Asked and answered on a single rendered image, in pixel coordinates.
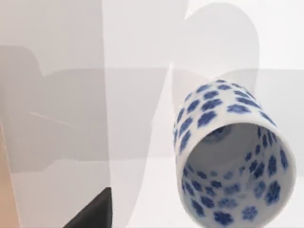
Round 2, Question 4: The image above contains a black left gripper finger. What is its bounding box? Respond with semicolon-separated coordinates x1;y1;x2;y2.
64;187;113;228

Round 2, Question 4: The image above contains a white cup with blue flowers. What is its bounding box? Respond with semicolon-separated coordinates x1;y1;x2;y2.
171;79;297;228

